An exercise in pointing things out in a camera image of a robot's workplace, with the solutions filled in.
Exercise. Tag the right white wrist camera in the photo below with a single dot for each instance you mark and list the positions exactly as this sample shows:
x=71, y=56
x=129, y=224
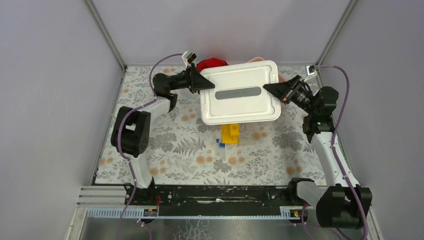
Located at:
x=311, y=72

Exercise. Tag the white plastic box lid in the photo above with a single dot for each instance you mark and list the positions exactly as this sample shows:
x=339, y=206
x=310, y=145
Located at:
x=238, y=96

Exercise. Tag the clear plastic container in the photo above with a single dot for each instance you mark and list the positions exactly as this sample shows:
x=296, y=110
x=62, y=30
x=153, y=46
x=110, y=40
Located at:
x=246, y=132

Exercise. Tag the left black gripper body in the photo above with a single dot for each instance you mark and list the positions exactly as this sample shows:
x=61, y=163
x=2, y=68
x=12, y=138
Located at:
x=192, y=79

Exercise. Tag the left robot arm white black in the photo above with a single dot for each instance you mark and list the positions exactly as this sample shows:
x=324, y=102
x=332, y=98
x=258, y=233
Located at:
x=131, y=131

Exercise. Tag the floral table mat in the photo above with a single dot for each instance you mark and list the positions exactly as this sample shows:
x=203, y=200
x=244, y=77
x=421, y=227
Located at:
x=181, y=150

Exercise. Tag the pink plastic storage box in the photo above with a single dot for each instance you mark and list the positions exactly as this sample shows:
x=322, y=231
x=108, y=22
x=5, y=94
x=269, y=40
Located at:
x=269, y=68

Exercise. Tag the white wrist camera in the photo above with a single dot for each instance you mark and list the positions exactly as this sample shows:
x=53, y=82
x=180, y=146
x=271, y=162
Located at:
x=188, y=58
x=311, y=72

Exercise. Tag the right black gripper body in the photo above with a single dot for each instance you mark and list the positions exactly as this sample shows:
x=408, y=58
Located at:
x=297, y=95

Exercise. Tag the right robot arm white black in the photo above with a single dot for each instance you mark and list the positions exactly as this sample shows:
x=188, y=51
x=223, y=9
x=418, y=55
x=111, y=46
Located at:
x=344, y=204

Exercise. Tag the yellow test tube rack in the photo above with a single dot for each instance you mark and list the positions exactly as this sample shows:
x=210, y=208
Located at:
x=230, y=133

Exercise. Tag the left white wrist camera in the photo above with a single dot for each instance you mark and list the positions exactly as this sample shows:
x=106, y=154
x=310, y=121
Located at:
x=188, y=58

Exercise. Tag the white slotted cable duct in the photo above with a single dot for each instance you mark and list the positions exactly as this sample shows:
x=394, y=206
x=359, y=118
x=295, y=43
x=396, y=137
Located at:
x=278, y=213

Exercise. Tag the red cloth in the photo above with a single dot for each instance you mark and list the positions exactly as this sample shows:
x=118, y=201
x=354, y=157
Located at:
x=211, y=63

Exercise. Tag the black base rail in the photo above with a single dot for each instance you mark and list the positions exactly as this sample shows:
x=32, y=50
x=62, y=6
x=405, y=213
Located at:
x=236, y=198

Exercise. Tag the clear tube blue cap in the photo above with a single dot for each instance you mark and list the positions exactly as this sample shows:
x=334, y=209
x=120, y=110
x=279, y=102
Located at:
x=217, y=141
x=222, y=151

